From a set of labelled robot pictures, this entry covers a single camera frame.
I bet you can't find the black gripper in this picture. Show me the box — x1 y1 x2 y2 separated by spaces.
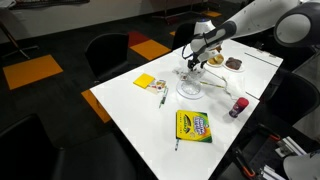
187 53 200 72

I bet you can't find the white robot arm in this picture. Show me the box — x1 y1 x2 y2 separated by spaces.
188 0 320 70

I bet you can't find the crayola marker box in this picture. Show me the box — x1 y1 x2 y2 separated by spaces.
176 110 212 143

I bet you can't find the cut glass bowl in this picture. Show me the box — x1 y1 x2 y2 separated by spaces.
187 66 205 80

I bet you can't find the white plate with glass lid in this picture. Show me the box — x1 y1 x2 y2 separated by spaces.
176 80 204 100

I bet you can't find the yellow pencil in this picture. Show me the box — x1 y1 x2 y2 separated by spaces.
200 81 225 89

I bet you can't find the plate of yellow pastries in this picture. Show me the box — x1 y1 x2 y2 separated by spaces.
207 54 224 67

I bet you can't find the green marker pen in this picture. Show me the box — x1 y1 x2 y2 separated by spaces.
159 87 169 108

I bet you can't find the black chair back centre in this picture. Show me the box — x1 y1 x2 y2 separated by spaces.
172 23 195 50

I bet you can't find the black chair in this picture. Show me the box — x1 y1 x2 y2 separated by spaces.
85 33 139 83
261 73 320 125
172 23 195 50

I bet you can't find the plate of brown pastry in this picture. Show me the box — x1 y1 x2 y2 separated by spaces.
223 57 244 72

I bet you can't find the crumpled white tissue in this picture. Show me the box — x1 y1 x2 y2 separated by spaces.
223 75 246 100

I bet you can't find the yellow sticky note pad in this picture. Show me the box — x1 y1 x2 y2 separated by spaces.
134 73 154 88

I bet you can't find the red lidded jar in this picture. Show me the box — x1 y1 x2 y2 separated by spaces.
229 97 249 118

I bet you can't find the black chair left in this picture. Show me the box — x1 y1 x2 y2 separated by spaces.
85 33 139 83

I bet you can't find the black orange tool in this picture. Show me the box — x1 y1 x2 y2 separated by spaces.
234 149 256 178

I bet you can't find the black chair right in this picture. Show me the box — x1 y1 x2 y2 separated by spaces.
261 73 320 125

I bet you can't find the black chair foreground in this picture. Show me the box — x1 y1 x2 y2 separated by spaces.
0 114 136 180

